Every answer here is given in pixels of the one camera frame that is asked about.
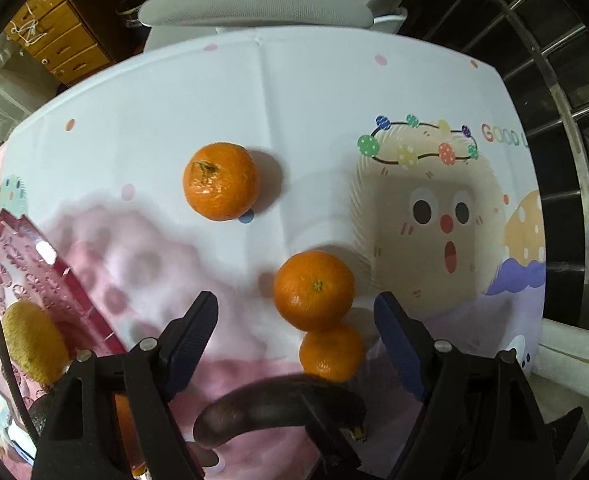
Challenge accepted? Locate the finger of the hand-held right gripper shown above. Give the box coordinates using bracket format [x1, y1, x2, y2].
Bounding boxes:
[299, 392, 362, 468]

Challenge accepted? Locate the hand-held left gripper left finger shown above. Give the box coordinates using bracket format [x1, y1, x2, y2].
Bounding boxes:
[30, 290, 220, 480]

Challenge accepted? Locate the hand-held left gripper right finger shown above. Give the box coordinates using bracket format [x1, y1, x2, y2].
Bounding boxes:
[373, 291, 560, 480]

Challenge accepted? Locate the blackened banana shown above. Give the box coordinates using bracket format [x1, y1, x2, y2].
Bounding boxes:
[193, 374, 367, 448]

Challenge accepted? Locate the orange tangerine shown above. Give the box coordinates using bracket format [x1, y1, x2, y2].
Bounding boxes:
[183, 142, 260, 222]
[113, 394, 148, 478]
[299, 321, 366, 383]
[273, 250, 356, 332]

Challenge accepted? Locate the pink glass fruit plate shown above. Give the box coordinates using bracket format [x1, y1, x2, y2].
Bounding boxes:
[0, 209, 125, 461]

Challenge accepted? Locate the white bed sheet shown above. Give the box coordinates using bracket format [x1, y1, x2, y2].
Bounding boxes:
[524, 320, 589, 411]

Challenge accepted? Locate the cartoon printed tablecloth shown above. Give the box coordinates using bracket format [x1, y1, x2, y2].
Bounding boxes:
[0, 25, 547, 480]

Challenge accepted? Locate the metal window railing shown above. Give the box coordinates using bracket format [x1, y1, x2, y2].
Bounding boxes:
[399, 0, 589, 341]

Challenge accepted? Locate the beige curtain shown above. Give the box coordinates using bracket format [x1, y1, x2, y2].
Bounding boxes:
[0, 45, 58, 161]

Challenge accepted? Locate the wooden drawer cabinet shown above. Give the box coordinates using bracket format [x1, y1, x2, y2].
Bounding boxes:
[4, 0, 215, 86]

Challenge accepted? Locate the dark pot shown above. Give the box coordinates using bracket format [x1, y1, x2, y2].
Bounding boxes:
[115, 0, 160, 28]

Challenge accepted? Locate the grey office chair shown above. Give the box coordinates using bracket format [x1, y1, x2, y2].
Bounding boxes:
[139, 0, 475, 53]

